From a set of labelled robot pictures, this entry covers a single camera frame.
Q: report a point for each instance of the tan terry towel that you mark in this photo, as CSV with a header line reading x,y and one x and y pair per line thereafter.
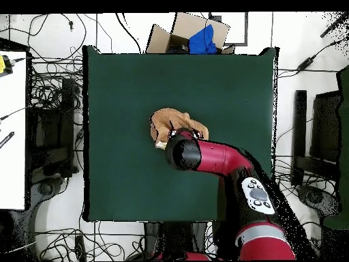
x,y
165,120

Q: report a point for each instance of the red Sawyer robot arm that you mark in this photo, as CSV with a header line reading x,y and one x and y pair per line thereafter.
x,y
215,157

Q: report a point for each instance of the black flat strip tool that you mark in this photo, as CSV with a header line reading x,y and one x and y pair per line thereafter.
x,y
6,139

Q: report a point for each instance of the dark green table cloth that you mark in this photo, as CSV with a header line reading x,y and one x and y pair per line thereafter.
x,y
122,95

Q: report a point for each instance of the blue garment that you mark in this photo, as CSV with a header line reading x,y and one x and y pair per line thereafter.
x,y
203,42

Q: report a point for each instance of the open cardboard box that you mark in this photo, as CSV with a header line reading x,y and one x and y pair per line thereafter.
x,y
188,24

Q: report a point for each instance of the black upright bar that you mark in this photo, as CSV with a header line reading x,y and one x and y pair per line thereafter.
x,y
299,131

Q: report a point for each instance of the black power adapter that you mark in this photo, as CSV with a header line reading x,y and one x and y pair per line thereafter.
x,y
305,63

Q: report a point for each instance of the black power strip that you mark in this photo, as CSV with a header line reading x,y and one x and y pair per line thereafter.
x,y
80,248

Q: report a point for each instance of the dark green fabric piece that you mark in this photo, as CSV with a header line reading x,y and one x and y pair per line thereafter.
x,y
344,136

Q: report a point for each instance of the white desk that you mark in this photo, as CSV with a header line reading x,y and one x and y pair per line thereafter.
x,y
12,136

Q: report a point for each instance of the black tripod leg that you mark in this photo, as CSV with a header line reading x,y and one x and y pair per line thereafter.
x,y
334,26

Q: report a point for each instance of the yellow and black device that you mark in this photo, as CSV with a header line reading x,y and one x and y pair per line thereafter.
x,y
3,65

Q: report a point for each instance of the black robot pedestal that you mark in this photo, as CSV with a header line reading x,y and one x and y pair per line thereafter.
x,y
174,237

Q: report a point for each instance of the dark square floor frame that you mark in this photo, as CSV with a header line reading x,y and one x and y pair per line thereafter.
x,y
246,32

